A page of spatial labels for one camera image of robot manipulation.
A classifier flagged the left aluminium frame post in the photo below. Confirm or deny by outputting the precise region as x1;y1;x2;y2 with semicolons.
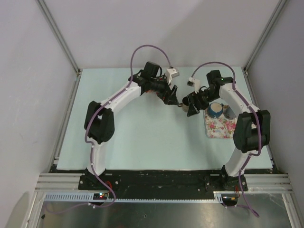
36;0;81;76

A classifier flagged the aluminium frame post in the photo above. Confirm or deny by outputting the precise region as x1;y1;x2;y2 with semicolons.
243;0;290;75
36;0;81;76

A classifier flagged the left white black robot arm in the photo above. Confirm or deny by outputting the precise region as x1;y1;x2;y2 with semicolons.
84;62;180;190

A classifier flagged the grey slotted cable duct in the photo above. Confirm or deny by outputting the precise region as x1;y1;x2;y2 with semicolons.
44;191;225;204

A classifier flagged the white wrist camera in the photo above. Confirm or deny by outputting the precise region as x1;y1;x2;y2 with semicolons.
165;67;180;85
187;77;201;93

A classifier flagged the brown patterned mug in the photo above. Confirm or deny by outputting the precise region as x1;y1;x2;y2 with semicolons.
178;99;189;113

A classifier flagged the blue mug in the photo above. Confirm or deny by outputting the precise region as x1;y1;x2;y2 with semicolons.
207;103;224;119

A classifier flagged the floral tray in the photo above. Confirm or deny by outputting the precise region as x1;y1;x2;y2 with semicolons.
204;110;237;139

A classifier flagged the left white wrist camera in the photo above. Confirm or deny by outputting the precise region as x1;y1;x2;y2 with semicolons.
165;67;180;85

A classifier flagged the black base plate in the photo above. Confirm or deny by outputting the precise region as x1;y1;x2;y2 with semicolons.
48;166;248;200

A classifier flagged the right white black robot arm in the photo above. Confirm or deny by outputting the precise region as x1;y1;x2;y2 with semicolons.
182;70;271;190

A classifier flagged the right aluminium frame post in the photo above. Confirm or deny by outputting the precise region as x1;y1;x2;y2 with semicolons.
243;0;290;75

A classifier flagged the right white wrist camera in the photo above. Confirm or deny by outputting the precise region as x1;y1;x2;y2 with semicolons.
187;77;201;93

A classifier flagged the grey mug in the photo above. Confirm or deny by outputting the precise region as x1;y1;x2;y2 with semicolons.
223;105;236;120

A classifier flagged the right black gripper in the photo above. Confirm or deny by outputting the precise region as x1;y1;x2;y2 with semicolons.
187;89;220;117

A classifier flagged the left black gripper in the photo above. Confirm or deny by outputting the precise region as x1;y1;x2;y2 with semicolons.
150;74;178;105

